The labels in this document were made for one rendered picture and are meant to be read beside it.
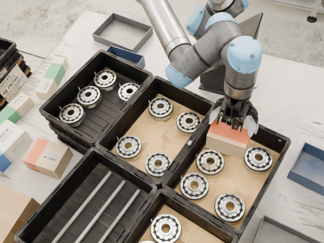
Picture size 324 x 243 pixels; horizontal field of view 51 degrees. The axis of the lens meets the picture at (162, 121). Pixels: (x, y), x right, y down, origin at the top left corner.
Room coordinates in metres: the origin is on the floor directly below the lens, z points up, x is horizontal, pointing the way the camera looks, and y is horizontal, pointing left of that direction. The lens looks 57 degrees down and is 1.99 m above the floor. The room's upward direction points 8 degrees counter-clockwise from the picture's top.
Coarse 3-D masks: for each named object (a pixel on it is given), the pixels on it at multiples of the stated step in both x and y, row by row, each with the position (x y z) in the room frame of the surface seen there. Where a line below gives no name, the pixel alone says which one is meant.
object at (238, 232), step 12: (276, 132) 0.59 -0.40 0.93; (192, 144) 0.59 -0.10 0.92; (288, 144) 0.54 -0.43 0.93; (276, 168) 0.45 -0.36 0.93; (168, 180) 0.46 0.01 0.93; (264, 192) 0.38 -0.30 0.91; (192, 204) 0.37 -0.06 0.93; (252, 204) 0.34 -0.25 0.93; (216, 216) 0.32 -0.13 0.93; (228, 228) 0.28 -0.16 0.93; (240, 228) 0.27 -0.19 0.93
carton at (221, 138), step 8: (216, 120) 0.55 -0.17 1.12; (216, 128) 0.53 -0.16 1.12; (224, 128) 0.52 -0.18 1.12; (240, 128) 0.51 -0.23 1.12; (208, 136) 0.50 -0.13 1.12; (216, 136) 0.50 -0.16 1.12; (224, 136) 0.49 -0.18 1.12; (232, 136) 0.49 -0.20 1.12; (240, 136) 0.49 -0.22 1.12; (248, 136) 0.48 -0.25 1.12; (208, 144) 0.50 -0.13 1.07; (216, 144) 0.49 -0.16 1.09; (224, 144) 0.48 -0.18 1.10; (232, 144) 0.46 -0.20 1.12; (240, 144) 0.46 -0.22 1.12; (224, 152) 0.47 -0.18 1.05; (232, 152) 0.46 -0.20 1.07; (240, 152) 0.45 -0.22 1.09
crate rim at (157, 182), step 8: (152, 80) 0.91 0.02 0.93; (160, 80) 0.91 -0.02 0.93; (144, 88) 0.87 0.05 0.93; (176, 88) 0.86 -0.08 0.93; (184, 88) 0.85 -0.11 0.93; (136, 96) 0.84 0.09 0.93; (200, 96) 0.79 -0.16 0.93; (128, 104) 0.80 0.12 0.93; (208, 112) 0.71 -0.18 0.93; (112, 128) 0.70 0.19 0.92; (200, 128) 0.65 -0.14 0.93; (104, 136) 0.67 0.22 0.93; (192, 136) 0.62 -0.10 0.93; (96, 144) 0.64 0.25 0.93; (120, 160) 0.56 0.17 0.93; (176, 160) 0.53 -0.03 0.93; (136, 168) 0.52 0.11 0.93; (168, 168) 0.51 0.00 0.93; (144, 176) 0.49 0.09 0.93; (160, 184) 0.45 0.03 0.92
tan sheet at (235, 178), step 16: (256, 144) 0.60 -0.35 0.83; (224, 160) 0.56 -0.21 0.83; (240, 160) 0.55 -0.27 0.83; (224, 176) 0.49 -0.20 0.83; (240, 176) 0.48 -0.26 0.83; (256, 176) 0.47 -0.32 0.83; (208, 192) 0.44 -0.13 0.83; (224, 192) 0.43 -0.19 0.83; (240, 192) 0.42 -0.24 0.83; (256, 192) 0.41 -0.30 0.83; (208, 208) 0.38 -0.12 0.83; (240, 224) 0.31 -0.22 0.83
